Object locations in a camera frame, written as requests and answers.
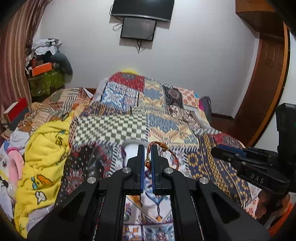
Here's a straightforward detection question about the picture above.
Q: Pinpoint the small dark wall monitor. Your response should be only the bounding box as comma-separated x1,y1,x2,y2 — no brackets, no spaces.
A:
120,17,157,41

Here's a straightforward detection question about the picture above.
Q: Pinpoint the dark grey backpack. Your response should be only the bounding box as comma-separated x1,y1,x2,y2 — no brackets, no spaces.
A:
200,96,212,123

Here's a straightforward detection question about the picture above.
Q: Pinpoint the black wall television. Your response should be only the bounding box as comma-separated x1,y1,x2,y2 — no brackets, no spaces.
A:
111,0,175,22

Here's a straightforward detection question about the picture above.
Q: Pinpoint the red white box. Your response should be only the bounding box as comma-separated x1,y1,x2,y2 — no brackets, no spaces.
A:
4,97,29,131

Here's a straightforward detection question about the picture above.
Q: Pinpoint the striped red beige curtain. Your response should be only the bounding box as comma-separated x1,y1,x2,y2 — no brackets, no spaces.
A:
1,1,50,130

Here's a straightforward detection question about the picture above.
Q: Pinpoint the brown wooden door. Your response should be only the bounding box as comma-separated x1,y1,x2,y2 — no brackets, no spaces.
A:
230,23,290,147

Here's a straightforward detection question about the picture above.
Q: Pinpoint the red braided cord bracelet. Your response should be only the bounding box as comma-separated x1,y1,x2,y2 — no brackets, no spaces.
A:
144,141,180,172

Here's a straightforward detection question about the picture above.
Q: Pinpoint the colourful patchwork bed cover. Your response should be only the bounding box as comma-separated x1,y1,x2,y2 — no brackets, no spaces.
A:
55,71,262,241

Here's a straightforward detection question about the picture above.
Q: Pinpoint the pile of white clothes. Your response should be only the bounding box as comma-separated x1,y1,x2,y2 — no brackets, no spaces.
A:
25,39,62,65

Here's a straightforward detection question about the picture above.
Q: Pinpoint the orange box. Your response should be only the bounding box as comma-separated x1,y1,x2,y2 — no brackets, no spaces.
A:
31,62,52,77

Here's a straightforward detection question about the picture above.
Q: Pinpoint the yellow cartoon blanket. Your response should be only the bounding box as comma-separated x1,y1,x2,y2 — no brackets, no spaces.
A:
14,111,74,238

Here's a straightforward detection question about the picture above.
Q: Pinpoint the brown wooden wardrobe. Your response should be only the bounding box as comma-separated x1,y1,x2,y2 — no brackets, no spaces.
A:
235,0,285,37

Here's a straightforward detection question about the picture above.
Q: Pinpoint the green patterned cloth cover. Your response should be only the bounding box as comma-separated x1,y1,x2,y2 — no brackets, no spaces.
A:
29,69,65,96

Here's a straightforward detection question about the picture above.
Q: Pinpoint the striped patchwork cloth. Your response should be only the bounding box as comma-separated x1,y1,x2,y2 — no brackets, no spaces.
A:
18,87,92,135

